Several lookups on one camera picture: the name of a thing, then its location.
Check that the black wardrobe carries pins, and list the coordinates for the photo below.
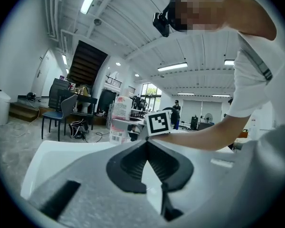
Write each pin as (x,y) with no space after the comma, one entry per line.
(105,101)

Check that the wooden step platform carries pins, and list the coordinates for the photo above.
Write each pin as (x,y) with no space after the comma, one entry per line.
(21,110)

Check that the white trash bin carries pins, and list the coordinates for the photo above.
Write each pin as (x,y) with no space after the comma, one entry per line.
(0,108)

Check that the black bag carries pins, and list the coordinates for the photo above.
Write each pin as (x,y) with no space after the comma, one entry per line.
(77,129)

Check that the white bathtub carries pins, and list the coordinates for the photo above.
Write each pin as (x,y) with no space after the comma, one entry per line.
(61,151)

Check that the purple box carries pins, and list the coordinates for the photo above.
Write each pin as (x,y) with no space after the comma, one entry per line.
(61,77)

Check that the black desk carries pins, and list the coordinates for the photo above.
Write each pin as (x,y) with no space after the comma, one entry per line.
(85,100)

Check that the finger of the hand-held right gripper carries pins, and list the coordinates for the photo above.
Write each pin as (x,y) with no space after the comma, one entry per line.
(122,123)

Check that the blue grey chair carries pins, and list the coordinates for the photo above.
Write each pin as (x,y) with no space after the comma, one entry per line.
(53,115)

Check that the black balcony railing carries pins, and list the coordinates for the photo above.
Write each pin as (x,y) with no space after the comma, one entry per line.
(114,81)

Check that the glass window front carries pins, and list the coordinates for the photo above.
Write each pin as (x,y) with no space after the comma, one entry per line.
(152,91)

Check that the white door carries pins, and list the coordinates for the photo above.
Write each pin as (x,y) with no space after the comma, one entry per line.
(41,75)

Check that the person's white shirt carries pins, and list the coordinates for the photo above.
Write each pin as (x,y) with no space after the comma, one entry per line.
(251,91)

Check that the black curved faucet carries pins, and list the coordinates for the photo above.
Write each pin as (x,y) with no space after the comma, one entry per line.
(167,108)

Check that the dark drawer cabinet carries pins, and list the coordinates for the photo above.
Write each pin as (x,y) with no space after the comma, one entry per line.
(55,91)

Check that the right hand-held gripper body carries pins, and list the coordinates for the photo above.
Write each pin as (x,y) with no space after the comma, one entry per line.
(159,123)

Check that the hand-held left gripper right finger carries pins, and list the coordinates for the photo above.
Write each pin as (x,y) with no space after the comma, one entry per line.
(216,186)

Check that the person's right forearm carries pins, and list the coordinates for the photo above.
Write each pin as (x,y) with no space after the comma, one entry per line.
(199,136)

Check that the black head-worn camera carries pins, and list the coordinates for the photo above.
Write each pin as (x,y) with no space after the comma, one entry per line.
(160,24)

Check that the person's head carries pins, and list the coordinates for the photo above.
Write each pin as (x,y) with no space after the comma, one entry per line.
(199,6)

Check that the standing fan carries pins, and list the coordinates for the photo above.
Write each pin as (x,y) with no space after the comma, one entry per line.
(208,117)

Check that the wooden frame model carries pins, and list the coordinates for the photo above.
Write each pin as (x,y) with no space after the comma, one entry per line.
(84,90)

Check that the pink white bottle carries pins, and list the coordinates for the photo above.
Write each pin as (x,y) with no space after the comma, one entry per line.
(121,108)

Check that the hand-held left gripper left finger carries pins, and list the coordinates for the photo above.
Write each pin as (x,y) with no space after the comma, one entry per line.
(97,198)

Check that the dark wooden staircase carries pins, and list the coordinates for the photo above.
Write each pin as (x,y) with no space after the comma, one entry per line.
(85,63)

